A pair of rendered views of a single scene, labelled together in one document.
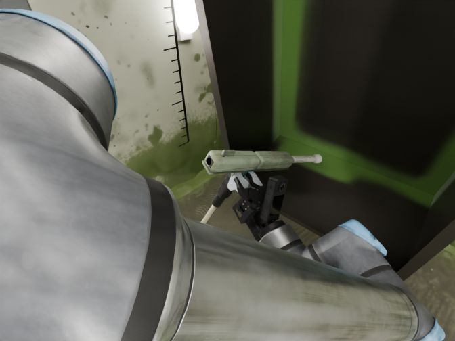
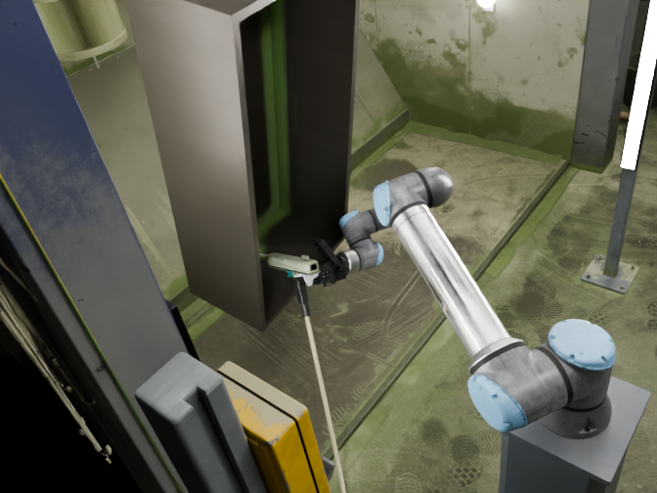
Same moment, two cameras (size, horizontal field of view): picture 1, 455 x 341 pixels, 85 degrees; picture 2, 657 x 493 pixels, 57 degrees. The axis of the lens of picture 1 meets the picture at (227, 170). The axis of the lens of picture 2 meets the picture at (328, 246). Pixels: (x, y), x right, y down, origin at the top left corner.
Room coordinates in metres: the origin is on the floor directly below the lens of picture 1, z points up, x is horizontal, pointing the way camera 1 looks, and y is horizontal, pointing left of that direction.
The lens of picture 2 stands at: (0.42, 1.56, 2.04)
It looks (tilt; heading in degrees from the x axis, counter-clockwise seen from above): 38 degrees down; 270
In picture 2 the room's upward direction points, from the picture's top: 11 degrees counter-clockwise
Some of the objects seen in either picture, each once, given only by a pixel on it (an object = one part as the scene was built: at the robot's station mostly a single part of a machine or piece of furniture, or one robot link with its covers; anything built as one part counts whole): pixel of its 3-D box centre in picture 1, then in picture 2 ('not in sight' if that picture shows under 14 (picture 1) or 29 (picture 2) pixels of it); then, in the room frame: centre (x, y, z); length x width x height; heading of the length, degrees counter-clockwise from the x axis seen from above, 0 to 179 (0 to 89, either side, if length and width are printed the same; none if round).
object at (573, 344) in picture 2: not in sight; (576, 362); (-0.12, 0.66, 0.83); 0.17 x 0.15 x 0.18; 15
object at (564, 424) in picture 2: not in sight; (573, 395); (-0.13, 0.65, 0.69); 0.19 x 0.19 x 0.10
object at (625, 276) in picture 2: not in sight; (610, 273); (-0.86, -0.40, 0.01); 0.20 x 0.20 x 0.01; 44
